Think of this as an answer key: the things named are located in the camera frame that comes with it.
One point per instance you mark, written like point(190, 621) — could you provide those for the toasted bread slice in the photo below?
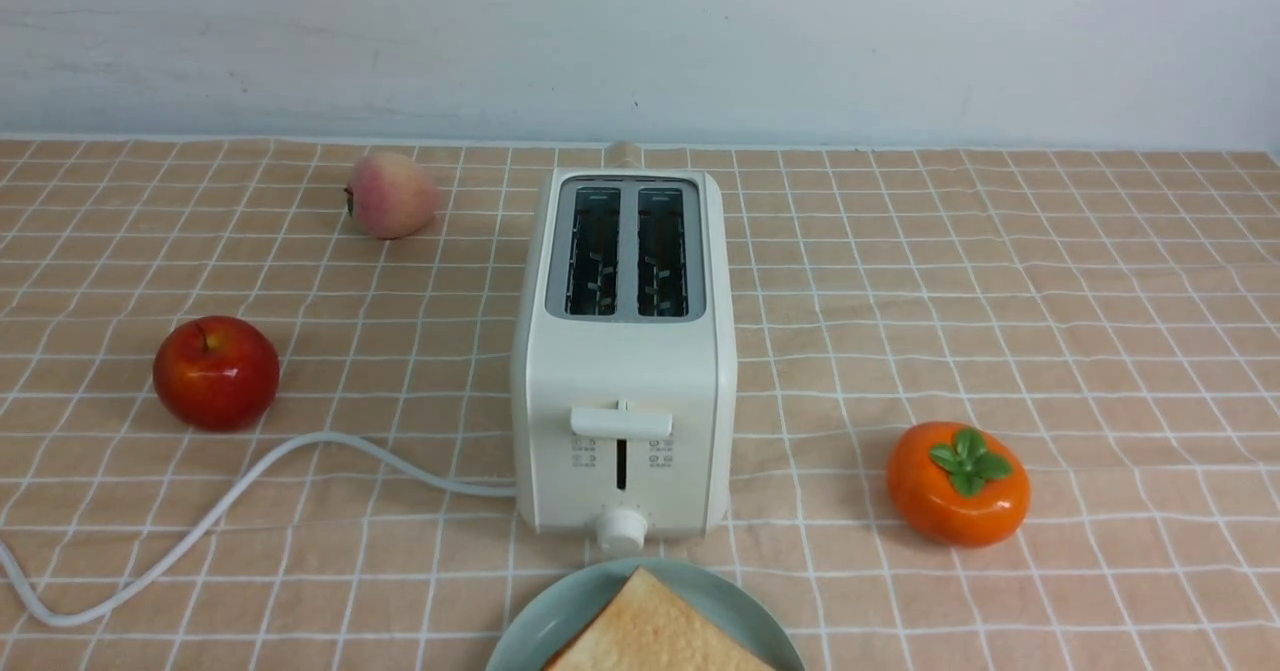
point(645, 626)
point(714, 649)

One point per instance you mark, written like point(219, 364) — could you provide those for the white two-slot toaster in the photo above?
point(624, 365)

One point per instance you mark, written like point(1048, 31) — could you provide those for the pink peach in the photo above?
point(389, 196)

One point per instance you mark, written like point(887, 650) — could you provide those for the light blue plate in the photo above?
point(554, 616)

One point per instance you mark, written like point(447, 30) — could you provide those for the orange persimmon with green leaf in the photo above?
point(957, 485)

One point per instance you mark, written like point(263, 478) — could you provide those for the red apple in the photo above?
point(216, 373)

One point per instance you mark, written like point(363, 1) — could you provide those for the checkered beige tablecloth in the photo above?
point(1111, 317)

